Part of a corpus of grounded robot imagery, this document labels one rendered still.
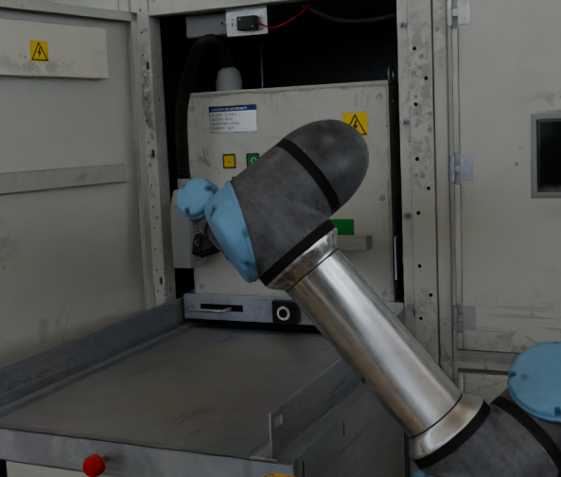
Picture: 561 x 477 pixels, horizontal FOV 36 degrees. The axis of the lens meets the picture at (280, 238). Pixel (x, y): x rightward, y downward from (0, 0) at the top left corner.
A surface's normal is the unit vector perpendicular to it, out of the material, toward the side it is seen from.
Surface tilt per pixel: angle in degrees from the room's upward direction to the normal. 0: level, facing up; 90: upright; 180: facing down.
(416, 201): 90
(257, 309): 90
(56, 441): 90
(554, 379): 37
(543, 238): 90
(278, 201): 75
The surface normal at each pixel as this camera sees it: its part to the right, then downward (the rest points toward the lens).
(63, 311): 0.82, 0.04
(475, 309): -0.40, 0.13
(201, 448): -0.04, -0.99
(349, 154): 0.68, -0.26
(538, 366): -0.28, -0.71
